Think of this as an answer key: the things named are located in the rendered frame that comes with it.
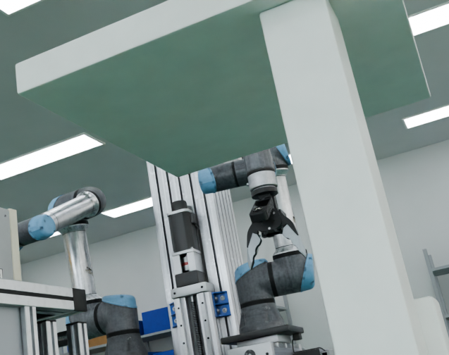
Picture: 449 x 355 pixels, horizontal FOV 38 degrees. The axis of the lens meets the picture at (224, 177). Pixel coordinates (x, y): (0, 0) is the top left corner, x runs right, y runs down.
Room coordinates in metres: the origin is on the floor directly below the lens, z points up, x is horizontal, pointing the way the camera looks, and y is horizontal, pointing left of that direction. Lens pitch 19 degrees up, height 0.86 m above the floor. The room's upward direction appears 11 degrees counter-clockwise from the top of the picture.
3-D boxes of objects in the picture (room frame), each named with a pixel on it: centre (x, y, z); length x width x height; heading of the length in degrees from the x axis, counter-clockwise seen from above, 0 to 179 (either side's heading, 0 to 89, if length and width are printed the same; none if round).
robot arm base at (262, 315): (2.14, -0.03, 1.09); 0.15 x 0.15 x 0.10
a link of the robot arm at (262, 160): (1.63, -0.10, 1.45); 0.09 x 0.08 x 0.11; 172
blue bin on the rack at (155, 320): (8.34, 1.08, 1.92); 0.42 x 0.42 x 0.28; 72
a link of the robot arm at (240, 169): (1.73, -0.09, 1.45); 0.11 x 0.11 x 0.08; 82
